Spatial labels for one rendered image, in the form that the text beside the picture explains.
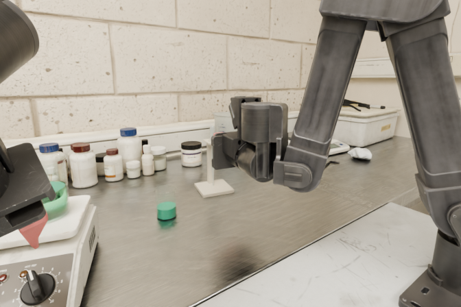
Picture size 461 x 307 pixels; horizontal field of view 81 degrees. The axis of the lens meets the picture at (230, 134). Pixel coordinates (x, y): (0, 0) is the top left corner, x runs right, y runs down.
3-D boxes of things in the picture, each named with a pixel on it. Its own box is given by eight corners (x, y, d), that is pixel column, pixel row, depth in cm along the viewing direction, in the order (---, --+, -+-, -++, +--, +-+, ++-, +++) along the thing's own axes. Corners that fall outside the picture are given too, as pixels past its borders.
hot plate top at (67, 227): (73, 238, 34) (71, 232, 34) (-47, 257, 30) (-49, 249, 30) (90, 199, 45) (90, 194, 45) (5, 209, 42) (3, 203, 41)
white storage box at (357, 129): (399, 137, 130) (403, 107, 127) (363, 149, 107) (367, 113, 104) (339, 128, 153) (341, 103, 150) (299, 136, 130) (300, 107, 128)
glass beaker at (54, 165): (31, 236, 34) (20, 171, 32) (9, 221, 37) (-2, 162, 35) (86, 212, 40) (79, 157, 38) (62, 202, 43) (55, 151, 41)
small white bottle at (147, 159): (147, 176, 77) (145, 147, 76) (140, 174, 79) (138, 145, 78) (156, 173, 80) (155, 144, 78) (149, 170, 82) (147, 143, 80)
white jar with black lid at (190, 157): (181, 162, 92) (180, 141, 90) (201, 160, 93) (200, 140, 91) (181, 168, 85) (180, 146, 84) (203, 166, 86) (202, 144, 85)
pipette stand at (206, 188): (234, 192, 67) (234, 142, 64) (203, 198, 64) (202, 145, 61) (222, 181, 74) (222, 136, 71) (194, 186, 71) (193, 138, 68)
